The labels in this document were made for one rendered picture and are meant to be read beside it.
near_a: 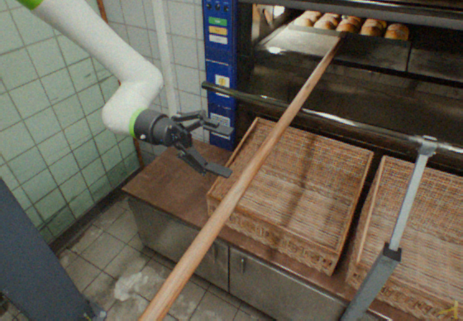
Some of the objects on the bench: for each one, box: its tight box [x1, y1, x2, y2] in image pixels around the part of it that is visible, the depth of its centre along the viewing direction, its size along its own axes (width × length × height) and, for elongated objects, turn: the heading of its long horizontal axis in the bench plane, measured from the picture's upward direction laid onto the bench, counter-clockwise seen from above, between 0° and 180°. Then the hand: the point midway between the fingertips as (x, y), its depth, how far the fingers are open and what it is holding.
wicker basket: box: [207, 117, 374, 276], centre depth 128 cm, size 49×56×28 cm
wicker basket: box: [345, 156, 463, 321], centre depth 105 cm, size 49×56×28 cm
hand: (226, 153), depth 73 cm, fingers open, 13 cm apart
